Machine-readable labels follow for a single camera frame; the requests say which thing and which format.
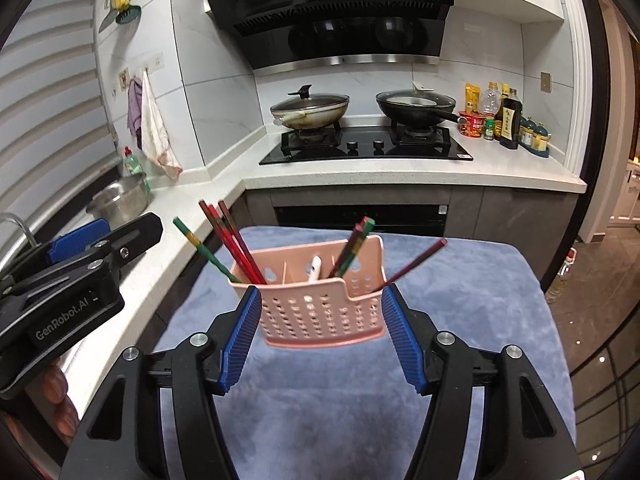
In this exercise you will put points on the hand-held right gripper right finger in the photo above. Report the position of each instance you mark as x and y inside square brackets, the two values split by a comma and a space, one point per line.
[402, 340]

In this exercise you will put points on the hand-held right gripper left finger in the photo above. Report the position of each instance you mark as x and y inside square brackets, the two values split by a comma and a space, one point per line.
[240, 340]

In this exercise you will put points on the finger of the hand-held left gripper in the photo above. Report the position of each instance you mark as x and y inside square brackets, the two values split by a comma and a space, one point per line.
[135, 232]
[75, 240]

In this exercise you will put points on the green patterned chopstick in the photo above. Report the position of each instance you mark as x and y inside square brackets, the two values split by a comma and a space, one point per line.
[200, 247]
[357, 245]

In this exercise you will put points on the pink perforated utensil basket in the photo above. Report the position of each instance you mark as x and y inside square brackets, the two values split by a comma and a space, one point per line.
[310, 315]

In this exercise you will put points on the red chopstick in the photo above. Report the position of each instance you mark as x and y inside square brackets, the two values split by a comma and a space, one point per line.
[220, 230]
[232, 220]
[240, 250]
[420, 260]
[347, 250]

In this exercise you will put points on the person's left hand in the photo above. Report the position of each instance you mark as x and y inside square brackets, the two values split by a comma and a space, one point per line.
[56, 390]

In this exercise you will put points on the stainless steel pot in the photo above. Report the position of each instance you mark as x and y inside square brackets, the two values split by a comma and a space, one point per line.
[120, 205]

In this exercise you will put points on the chrome faucet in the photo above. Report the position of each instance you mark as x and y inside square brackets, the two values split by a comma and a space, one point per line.
[20, 225]

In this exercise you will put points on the green dish soap bottle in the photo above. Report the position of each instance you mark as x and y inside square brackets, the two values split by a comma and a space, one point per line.
[132, 165]

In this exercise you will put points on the white hanging cloth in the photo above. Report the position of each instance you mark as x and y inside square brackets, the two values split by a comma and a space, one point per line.
[152, 130]

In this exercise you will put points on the blue-grey plush mat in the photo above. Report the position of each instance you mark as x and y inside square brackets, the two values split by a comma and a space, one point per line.
[325, 410]

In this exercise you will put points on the purple hanging cloth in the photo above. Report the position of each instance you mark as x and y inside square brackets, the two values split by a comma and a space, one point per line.
[134, 110]

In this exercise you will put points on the built-in black appliance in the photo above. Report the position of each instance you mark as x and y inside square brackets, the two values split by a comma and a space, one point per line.
[360, 220]

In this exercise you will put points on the white window blind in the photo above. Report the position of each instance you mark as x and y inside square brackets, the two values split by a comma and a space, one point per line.
[50, 110]

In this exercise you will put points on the grey base cabinet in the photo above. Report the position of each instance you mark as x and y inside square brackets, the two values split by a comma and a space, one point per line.
[500, 220]

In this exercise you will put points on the clear oil jug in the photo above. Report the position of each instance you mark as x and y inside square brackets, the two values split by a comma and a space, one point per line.
[562, 280]

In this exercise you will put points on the black glass gas stove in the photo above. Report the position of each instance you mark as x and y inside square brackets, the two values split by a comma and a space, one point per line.
[365, 147]

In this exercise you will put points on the wok with glass lid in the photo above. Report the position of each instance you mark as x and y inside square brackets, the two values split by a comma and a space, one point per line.
[310, 110]

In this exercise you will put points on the green slotted turner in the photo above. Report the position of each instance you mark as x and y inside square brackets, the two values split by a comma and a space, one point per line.
[128, 15]

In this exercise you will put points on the red instant noodle cup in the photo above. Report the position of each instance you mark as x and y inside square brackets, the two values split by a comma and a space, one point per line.
[471, 126]

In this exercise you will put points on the small green-capped jar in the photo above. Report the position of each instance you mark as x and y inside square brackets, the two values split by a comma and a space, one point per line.
[489, 130]

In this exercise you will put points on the black frying pan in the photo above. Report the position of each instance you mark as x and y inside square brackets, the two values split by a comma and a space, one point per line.
[415, 110]

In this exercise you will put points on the yellow hanging brush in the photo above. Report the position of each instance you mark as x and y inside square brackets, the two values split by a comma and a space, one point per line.
[121, 0]

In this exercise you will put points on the dark soy sauce bottle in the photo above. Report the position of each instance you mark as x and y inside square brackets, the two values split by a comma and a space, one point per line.
[510, 125]

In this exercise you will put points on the teal condiment jar set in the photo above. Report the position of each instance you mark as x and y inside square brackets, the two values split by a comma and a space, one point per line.
[535, 137]

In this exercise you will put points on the yellow seasoning packet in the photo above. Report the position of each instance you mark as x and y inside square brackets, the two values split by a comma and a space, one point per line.
[472, 97]

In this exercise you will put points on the clear plastic bottle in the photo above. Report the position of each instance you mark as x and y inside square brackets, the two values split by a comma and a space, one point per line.
[491, 102]

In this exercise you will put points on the black range hood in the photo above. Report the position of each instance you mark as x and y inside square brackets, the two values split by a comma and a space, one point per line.
[325, 10]

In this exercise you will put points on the brown wall outlet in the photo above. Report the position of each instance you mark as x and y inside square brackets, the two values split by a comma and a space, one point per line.
[545, 82]

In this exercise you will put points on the black door frame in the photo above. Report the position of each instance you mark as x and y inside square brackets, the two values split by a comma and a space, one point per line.
[600, 110]

